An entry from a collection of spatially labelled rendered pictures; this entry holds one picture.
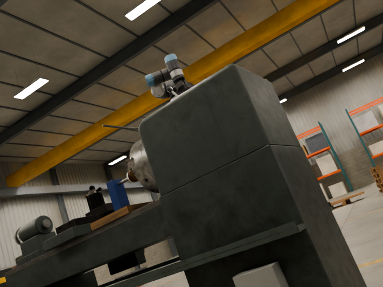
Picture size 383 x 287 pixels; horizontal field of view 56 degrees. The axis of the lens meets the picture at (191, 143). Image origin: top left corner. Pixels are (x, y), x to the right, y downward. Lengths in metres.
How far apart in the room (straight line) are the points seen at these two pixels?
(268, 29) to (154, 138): 11.28
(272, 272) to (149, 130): 0.85
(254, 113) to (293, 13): 11.40
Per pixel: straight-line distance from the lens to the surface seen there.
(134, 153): 1.90
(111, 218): 1.99
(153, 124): 1.73
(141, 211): 1.86
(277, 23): 12.82
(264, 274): 1.43
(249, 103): 1.49
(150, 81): 2.21
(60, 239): 2.24
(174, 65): 2.12
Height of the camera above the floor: 0.62
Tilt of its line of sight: 14 degrees up
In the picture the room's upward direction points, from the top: 21 degrees counter-clockwise
